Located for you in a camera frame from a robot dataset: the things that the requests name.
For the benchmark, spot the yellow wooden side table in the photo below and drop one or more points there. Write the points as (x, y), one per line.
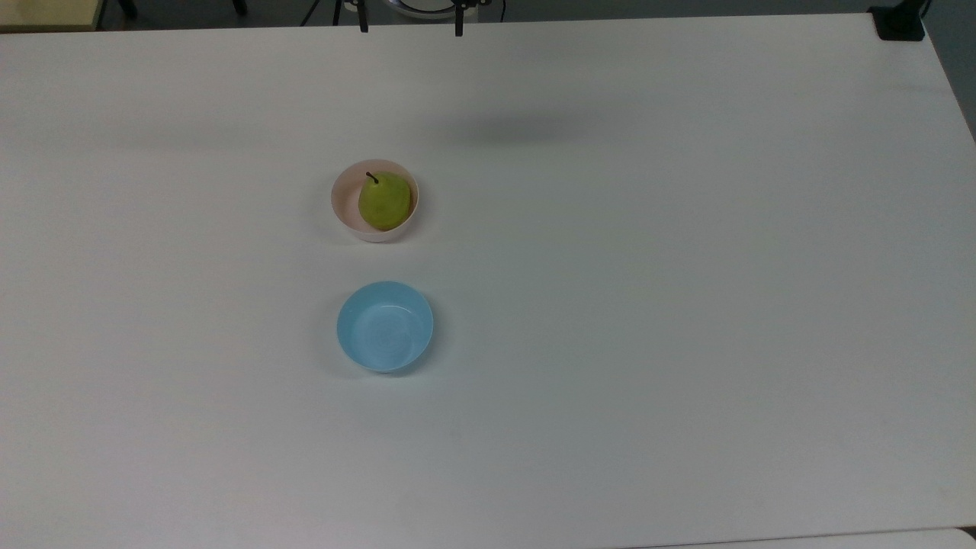
(47, 13)

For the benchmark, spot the black tripod leg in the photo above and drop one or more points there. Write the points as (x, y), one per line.
(338, 11)

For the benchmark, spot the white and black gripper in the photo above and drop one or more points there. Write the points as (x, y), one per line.
(427, 6)

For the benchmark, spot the green pear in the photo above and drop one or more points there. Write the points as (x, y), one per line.
(385, 201)

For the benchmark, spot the black chair leg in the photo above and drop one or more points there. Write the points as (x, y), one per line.
(239, 6)
(127, 8)

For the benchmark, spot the black table clamp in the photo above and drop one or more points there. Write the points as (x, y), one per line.
(898, 21)

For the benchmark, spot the light blue bowl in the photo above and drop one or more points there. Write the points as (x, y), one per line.
(385, 328)

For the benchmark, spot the pale pink bowl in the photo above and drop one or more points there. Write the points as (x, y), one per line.
(345, 206)

